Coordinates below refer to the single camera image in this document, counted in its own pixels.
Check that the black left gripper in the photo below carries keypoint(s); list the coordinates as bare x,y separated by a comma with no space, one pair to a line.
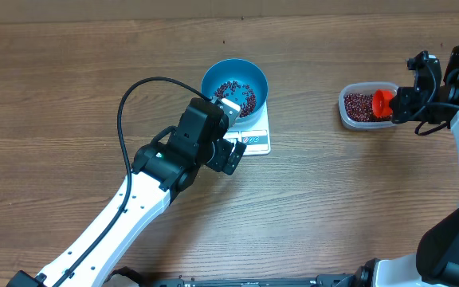
220,163

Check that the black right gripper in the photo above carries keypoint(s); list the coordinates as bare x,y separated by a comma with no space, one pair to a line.
403,106

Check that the red measuring scoop blue handle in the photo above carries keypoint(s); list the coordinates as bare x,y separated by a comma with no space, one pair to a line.
381,103

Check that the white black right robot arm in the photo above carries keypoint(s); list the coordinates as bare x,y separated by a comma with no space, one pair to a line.
433,99

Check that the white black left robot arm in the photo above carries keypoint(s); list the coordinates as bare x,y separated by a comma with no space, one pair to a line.
159,171

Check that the white digital kitchen scale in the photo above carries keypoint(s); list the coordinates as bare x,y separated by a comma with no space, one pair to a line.
253,131

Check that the teal plastic bowl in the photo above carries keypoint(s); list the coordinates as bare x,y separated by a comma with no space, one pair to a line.
241,82

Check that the red adzuki beans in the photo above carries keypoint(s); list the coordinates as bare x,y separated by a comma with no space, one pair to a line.
358,107

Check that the clear plastic food container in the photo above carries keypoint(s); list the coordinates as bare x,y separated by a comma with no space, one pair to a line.
364,88

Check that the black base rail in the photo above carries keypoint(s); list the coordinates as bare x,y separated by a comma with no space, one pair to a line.
129,277

